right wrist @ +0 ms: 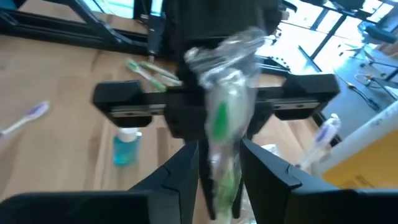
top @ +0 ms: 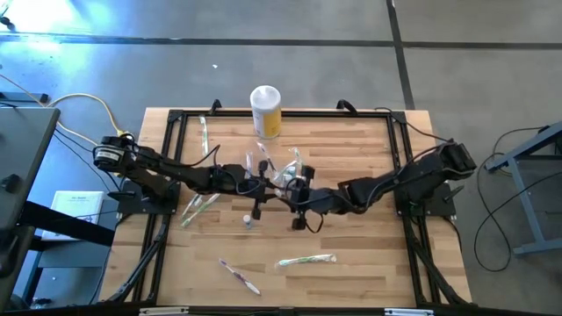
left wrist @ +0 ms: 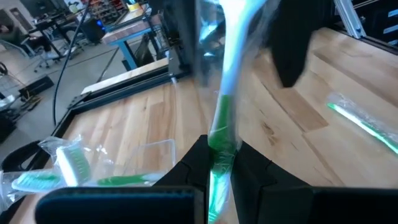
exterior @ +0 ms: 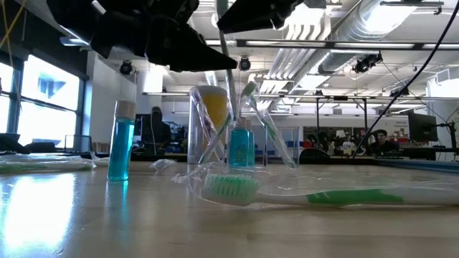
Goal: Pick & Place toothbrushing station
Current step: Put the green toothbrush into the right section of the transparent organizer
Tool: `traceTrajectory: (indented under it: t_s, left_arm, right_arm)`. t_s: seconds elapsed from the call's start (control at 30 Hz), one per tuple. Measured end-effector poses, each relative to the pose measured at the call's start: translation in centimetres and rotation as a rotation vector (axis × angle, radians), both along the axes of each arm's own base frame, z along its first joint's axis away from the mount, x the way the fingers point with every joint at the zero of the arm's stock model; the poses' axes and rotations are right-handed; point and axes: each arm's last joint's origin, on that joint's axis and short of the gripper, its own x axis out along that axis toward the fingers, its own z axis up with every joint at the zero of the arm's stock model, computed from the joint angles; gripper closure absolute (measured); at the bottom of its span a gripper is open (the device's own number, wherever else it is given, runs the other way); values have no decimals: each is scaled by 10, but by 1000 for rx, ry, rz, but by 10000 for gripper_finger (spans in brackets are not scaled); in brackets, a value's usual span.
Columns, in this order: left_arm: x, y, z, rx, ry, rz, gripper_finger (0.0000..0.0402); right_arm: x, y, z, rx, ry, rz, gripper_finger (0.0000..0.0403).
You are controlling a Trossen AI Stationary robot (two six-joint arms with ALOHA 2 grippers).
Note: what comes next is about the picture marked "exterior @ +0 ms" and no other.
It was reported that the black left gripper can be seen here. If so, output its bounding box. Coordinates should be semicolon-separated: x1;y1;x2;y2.
90;13;239;73

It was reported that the black dome ceiling camera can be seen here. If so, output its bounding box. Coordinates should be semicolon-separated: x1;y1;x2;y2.
237;56;252;72
118;59;133;76

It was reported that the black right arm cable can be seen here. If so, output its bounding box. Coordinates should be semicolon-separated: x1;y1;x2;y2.
352;0;459;159

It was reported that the yellow cable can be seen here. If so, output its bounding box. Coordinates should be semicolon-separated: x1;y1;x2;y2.
0;0;28;69

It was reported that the clear acrylic organizer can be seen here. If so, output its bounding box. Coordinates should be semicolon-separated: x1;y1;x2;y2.
188;121;301;171

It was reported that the black computer monitor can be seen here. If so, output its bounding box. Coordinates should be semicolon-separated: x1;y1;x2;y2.
407;111;439;143

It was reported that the black ceiling-mounted camera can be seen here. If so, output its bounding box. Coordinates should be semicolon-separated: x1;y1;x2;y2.
353;52;384;75
389;86;412;98

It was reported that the purple white toothbrush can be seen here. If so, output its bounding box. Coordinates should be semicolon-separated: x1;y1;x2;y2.
189;85;230;165

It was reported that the large window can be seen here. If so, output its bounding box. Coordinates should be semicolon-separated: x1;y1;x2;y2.
0;53;93;153

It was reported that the long ceiling light strip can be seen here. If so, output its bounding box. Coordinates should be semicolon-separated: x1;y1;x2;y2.
206;38;459;50

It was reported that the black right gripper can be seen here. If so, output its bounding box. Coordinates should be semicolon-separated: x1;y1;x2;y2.
217;0;328;34

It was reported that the person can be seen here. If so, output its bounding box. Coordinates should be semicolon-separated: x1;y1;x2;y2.
140;105;171;156
369;128;401;156

